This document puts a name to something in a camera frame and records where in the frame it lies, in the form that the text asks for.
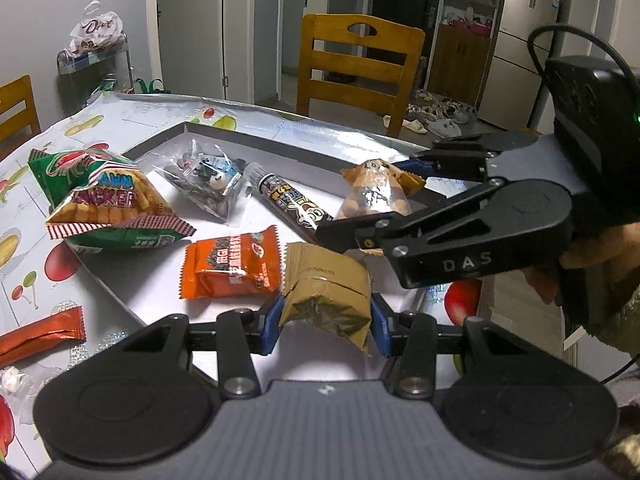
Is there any black snack tube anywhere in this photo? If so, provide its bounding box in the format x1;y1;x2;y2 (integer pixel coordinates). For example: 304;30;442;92
244;161;335;241

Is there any silver refrigerator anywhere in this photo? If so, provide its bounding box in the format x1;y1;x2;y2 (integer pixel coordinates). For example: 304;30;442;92
477;0;573;128

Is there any green cracker bag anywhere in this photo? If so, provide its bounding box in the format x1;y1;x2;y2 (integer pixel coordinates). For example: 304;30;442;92
27;146;197;256

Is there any orange snack packet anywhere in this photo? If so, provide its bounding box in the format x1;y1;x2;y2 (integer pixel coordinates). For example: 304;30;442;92
180;225;290;301

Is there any white printed plastic bag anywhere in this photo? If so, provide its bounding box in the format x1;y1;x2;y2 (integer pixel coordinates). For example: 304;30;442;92
67;0;124;57

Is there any white wrapped candy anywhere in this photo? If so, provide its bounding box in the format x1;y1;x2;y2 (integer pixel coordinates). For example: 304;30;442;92
0;366;31;396

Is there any metal storage rack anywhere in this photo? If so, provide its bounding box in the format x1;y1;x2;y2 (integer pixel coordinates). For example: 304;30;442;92
56;32;135;116

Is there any wooden chair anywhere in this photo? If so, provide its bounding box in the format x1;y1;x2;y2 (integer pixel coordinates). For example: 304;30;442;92
0;75;42;148
296;13;427;137

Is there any person's right hand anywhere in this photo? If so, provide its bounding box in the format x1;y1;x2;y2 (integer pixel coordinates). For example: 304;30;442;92
522;222;640;306

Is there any grey tray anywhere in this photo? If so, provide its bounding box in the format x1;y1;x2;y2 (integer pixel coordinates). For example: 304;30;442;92
65;121;483;396

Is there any green foil packet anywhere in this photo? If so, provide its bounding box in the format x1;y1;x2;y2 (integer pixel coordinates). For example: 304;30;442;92
90;74;121;98

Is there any clear nut snack bag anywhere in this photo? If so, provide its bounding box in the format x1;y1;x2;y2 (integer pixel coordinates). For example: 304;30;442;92
332;157;427;226

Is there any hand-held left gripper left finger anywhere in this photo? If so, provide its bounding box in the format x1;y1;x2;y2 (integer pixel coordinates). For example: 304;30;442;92
120;294;287;401

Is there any pile of shoes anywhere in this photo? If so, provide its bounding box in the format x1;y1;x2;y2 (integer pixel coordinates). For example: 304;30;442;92
382;89;478;138

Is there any wooden sideboard cabinet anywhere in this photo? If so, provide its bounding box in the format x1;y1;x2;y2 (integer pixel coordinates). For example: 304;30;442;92
427;25;493;106

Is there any clear cartoon candy bag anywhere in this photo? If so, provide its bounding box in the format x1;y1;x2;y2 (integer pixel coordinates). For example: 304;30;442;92
150;142;251;223

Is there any long red-orange snack packet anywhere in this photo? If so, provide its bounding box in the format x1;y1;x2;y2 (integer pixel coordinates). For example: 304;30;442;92
0;307;87;368

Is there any black cable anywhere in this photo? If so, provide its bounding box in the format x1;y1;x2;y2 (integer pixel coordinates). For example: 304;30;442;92
525;24;640;133

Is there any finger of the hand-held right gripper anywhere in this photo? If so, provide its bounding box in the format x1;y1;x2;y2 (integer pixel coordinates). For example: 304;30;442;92
407;130;543;183
314;180;506;257

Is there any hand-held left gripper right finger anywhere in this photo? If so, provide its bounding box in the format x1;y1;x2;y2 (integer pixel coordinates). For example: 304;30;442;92
369;292;526;401

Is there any gold foil snack packet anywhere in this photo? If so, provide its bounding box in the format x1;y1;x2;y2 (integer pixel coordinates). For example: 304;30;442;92
279;241;373;357

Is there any grey interior door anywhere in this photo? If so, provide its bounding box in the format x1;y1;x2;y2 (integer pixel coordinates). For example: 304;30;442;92
150;0;306;106

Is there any fruit print tablecloth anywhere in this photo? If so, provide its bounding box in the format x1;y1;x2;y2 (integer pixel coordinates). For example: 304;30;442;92
0;91;501;480

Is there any green tote bag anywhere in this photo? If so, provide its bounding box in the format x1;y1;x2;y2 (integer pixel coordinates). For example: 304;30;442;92
132;77;173;95

